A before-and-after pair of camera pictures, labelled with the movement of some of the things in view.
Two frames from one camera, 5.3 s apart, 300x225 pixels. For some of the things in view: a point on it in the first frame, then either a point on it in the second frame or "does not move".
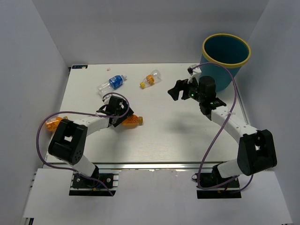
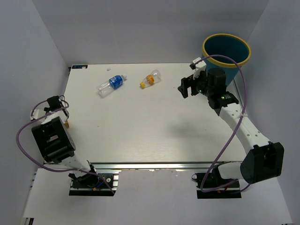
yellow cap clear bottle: (151, 79) does not move
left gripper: (119, 121) → (46, 109)
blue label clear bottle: (115, 82) does not move
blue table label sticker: (79, 66) does not move
